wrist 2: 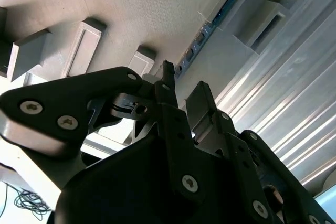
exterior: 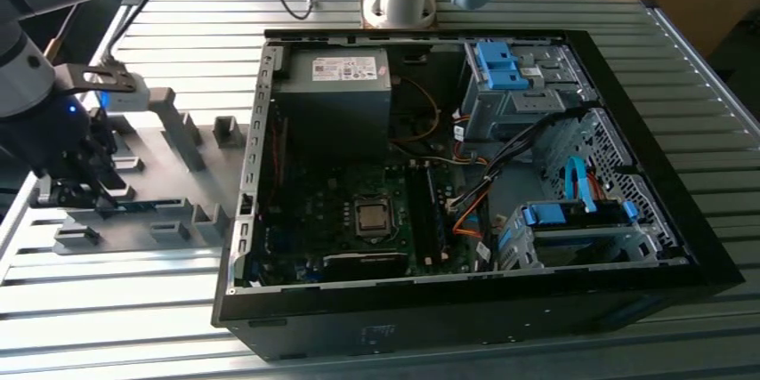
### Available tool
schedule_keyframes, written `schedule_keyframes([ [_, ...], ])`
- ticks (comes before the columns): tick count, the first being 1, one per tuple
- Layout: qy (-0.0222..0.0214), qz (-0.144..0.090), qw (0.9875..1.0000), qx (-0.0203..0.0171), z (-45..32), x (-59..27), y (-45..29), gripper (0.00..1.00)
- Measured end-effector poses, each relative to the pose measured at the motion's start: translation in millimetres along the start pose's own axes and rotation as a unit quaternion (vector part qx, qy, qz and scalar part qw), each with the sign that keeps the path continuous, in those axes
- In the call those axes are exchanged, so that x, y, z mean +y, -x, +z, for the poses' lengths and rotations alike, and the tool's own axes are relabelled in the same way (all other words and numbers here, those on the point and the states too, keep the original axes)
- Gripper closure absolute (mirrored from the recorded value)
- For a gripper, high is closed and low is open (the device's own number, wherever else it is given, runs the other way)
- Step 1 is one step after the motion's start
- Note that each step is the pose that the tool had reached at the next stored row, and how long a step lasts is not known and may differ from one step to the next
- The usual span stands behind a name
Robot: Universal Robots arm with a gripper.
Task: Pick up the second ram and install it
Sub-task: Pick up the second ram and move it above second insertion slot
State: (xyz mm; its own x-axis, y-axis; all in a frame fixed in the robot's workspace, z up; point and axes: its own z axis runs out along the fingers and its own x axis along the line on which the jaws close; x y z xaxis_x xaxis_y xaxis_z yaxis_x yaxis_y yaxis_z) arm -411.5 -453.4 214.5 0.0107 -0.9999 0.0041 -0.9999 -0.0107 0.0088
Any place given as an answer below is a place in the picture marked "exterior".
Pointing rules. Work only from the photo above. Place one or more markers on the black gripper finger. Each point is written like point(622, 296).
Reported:
point(110, 166)
point(69, 188)

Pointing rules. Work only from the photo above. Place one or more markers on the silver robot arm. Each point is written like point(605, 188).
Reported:
point(18, 82)

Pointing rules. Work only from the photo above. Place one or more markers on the RAM stick with black chips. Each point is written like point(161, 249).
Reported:
point(441, 220)

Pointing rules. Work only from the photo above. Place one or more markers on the grey parts rack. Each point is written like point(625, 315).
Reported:
point(166, 162)

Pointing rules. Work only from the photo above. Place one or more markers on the green motherboard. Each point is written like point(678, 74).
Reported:
point(315, 220)

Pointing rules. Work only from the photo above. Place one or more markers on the grey power supply unit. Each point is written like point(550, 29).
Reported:
point(333, 108)

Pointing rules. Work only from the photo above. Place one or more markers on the CPU socket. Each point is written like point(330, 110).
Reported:
point(374, 217)

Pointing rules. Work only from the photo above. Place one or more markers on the black graphics card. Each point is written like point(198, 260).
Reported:
point(362, 266)

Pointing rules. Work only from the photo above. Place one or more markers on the black PC case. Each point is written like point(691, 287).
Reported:
point(415, 322)

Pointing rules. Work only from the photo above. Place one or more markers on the grey optical drive cage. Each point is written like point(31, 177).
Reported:
point(499, 113)

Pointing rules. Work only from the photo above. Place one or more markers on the grey disk bay cage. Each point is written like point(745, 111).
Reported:
point(517, 255)

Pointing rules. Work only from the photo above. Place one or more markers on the blue disk carrier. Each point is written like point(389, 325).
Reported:
point(553, 214)

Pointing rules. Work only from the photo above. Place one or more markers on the black camera bracket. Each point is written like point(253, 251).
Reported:
point(71, 77)

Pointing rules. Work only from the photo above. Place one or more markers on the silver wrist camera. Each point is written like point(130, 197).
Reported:
point(127, 97)

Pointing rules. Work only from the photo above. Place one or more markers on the blue drive latch bracket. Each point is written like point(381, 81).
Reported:
point(499, 68)

